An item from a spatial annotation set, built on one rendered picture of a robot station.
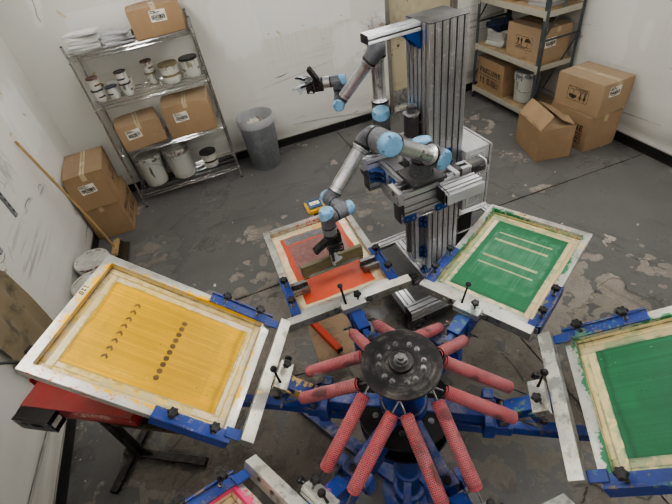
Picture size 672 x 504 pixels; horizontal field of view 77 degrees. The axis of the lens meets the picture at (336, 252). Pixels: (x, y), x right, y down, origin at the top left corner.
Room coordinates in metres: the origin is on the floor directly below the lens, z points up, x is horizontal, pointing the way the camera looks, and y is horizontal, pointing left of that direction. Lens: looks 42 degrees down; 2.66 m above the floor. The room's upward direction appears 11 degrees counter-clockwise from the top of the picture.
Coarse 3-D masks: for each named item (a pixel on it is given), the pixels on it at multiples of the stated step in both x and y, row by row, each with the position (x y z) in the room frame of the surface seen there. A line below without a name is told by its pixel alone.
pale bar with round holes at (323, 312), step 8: (392, 280) 1.52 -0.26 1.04; (400, 280) 1.51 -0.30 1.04; (408, 280) 1.50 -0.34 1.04; (368, 288) 1.50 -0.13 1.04; (376, 288) 1.49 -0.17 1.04; (384, 288) 1.48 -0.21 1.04; (392, 288) 1.48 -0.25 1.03; (400, 288) 1.49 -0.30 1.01; (352, 296) 1.47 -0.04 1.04; (376, 296) 1.47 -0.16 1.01; (384, 296) 1.47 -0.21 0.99; (328, 304) 1.44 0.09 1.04; (336, 304) 1.43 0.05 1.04; (304, 312) 1.42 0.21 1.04; (312, 312) 1.41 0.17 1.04; (320, 312) 1.40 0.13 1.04; (328, 312) 1.40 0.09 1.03; (288, 320) 1.39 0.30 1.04; (296, 320) 1.38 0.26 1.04; (304, 320) 1.37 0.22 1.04; (312, 320) 1.38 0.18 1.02; (320, 320) 1.39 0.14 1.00; (296, 328) 1.36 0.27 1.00
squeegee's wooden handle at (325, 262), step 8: (352, 248) 1.72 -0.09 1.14; (360, 248) 1.72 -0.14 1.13; (328, 256) 1.70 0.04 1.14; (344, 256) 1.70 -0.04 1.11; (352, 256) 1.71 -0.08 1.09; (360, 256) 1.72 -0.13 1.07; (304, 264) 1.67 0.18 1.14; (312, 264) 1.66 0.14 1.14; (320, 264) 1.67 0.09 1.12; (328, 264) 1.68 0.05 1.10; (336, 264) 1.69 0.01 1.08; (304, 272) 1.64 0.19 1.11; (312, 272) 1.65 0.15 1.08
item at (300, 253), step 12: (312, 240) 2.08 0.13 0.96; (288, 252) 2.01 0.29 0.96; (300, 252) 1.98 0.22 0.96; (312, 252) 1.96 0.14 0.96; (300, 264) 1.88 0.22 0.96; (300, 276) 1.77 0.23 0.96; (324, 276) 1.74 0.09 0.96; (312, 288) 1.66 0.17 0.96; (324, 288) 1.64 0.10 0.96; (336, 288) 1.62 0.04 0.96; (312, 300) 1.57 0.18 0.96
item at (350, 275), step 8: (344, 232) 2.10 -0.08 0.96; (320, 240) 2.06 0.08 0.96; (344, 240) 2.02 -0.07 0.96; (344, 248) 1.94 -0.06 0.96; (352, 264) 1.79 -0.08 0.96; (336, 272) 1.75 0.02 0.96; (344, 272) 1.74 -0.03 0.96; (352, 272) 1.73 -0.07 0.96; (360, 272) 1.71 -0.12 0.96; (368, 272) 1.70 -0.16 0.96; (336, 280) 1.69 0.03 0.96; (344, 280) 1.67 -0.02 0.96; (352, 280) 1.66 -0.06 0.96; (360, 280) 1.65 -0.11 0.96; (368, 280) 1.64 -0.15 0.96; (344, 288) 1.61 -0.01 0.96
